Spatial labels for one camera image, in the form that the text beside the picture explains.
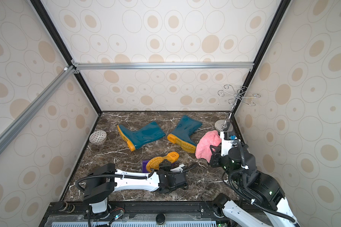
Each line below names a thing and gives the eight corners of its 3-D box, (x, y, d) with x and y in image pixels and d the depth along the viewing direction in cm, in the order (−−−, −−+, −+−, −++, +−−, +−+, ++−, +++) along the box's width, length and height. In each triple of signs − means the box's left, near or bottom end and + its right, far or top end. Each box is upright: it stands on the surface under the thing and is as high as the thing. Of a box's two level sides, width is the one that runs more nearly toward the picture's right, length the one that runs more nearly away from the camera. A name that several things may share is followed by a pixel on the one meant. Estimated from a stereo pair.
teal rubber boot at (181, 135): (166, 143, 102) (166, 137, 96) (182, 118, 119) (182, 111, 112) (193, 155, 97) (194, 149, 90) (205, 126, 113) (207, 120, 107)
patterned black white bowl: (91, 144, 102) (87, 140, 98) (95, 134, 107) (92, 130, 103) (105, 144, 102) (102, 140, 98) (109, 134, 107) (106, 130, 103)
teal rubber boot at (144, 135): (131, 153, 97) (129, 148, 92) (119, 131, 109) (116, 125, 104) (163, 136, 107) (163, 131, 101) (149, 117, 119) (148, 112, 113)
